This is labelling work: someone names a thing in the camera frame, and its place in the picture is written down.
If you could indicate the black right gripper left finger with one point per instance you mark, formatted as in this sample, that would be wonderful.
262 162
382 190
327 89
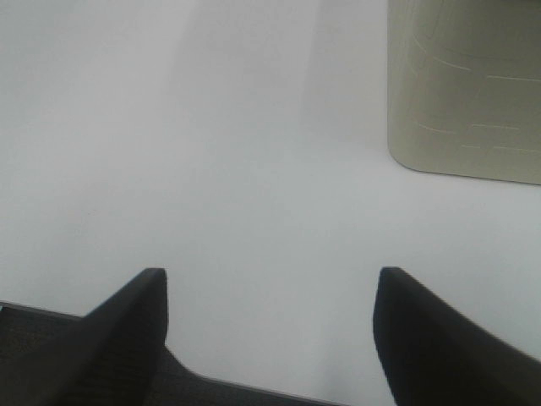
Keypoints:
108 357

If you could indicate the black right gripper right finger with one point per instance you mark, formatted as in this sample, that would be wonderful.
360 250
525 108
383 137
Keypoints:
433 355

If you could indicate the beige plastic storage bin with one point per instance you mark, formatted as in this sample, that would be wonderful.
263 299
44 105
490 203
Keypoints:
463 88

